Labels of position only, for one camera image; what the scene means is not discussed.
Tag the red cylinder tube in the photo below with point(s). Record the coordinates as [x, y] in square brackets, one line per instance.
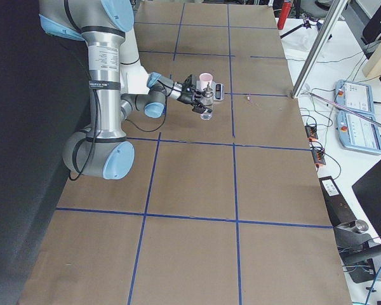
[285, 11]

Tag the blue teach pendant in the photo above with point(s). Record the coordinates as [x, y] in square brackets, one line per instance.
[354, 95]
[358, 134]

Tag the silver digital kitchen scale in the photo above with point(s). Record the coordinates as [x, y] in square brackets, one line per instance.
[218, 91]

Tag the orange black connector block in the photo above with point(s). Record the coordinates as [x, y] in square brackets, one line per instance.
[318, 157]
[311, 132]

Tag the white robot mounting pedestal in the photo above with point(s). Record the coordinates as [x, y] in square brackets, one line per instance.
[133, 76]

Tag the black tripod rod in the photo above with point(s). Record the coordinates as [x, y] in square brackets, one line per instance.
[306, 22]

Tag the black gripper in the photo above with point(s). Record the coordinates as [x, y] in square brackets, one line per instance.
[185, 98]

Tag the blue teach pendant near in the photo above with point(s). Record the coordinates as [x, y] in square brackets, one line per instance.
[358, 134]

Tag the black computer monitor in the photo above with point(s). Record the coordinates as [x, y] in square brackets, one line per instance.
[368, 193]

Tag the orange black connector block near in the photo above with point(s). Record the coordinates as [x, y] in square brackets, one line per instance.
[318, 157]

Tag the blue teach pendant far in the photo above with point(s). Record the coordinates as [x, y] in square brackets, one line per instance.
[354, 95]

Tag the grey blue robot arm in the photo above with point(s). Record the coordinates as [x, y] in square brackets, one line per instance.
[118, 83]

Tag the black box white label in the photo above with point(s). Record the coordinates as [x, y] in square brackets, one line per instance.
[338, 209]

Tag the orange black connector block far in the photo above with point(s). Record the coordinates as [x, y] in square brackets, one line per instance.
[311, 132]

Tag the clear glass sauce bottle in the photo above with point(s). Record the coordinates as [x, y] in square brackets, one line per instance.
[207, 101]

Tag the aluminium frame post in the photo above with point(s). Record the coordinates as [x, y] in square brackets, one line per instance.
[332, 17]

